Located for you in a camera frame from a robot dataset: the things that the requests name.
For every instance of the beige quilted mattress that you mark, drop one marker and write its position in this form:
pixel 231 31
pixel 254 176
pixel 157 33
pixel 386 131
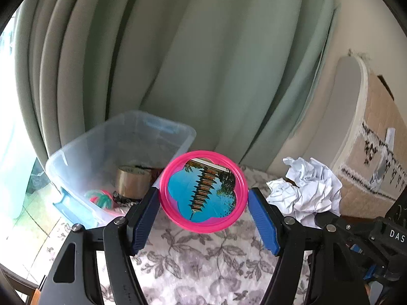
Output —
pixel 375 133

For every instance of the clear plastic storage box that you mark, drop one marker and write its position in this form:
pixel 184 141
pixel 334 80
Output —
pixel 95 143

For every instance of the pale green curtain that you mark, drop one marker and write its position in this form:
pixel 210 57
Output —
pixel 190 54

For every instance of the round pink pocket mirror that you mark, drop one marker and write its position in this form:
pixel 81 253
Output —
pixel 203 193

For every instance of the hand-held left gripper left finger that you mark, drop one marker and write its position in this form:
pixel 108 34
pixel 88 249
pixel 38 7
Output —
pixel 144 219

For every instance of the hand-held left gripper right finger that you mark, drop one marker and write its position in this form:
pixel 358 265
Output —
pixel 264 222

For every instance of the grey floral blanket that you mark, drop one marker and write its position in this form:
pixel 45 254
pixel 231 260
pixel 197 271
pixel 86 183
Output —
pixel 203 267

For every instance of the leopard print scrunchie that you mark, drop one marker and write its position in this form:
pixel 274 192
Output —
pixel 125 199

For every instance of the brown packing tape roll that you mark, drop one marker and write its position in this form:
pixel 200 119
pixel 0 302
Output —
pixel 132 182

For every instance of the white curved board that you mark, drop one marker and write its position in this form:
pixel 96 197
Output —
pixel 340 108

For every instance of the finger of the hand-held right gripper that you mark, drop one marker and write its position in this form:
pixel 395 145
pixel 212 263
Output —
pixel 343 225

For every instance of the white paper ball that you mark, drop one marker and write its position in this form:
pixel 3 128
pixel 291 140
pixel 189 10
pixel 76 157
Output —
pixel 305 190

